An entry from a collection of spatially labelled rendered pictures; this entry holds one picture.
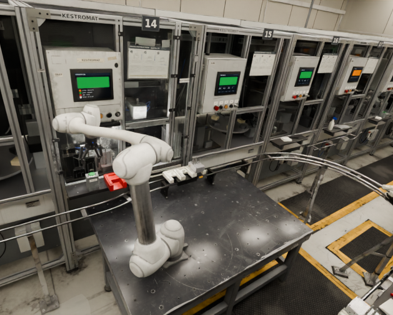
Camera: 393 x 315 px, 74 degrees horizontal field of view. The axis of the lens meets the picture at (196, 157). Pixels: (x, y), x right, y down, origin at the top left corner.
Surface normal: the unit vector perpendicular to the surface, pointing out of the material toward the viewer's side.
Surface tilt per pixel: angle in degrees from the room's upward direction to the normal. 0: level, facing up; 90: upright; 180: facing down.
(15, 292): 0
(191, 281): 0
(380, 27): 90
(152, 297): 0
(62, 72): 90
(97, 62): 90
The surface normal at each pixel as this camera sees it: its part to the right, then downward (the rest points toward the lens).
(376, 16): -0.83, 0.19
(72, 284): 0.11, -0.87
